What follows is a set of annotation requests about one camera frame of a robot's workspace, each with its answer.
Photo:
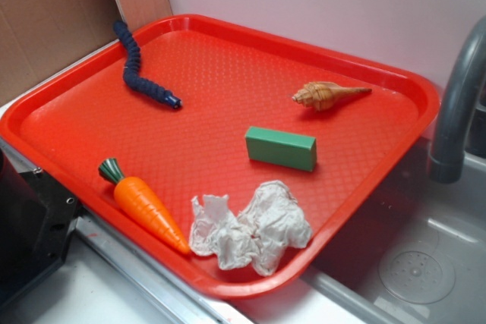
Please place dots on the orange toy carrot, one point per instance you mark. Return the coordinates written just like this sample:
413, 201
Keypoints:
136, 199

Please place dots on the grey toy sink basin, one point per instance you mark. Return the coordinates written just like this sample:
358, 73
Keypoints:
414, 252

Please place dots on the green rectangular block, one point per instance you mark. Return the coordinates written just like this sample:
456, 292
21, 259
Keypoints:
281, 148

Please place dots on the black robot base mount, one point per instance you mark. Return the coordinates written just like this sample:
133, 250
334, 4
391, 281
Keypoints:
38, 216

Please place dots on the crumpled white paper towel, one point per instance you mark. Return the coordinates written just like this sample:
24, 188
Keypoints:
258, 236

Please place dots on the red plastic tray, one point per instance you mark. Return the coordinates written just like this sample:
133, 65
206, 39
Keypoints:
229, 78

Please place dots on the grey toy faucet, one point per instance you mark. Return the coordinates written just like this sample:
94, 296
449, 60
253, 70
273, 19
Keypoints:
460, 126

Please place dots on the brown cardboard panel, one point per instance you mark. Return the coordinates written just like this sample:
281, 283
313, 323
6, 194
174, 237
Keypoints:
39, 38

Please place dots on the brown spiral seashell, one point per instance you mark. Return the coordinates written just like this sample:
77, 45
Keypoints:
322, 96

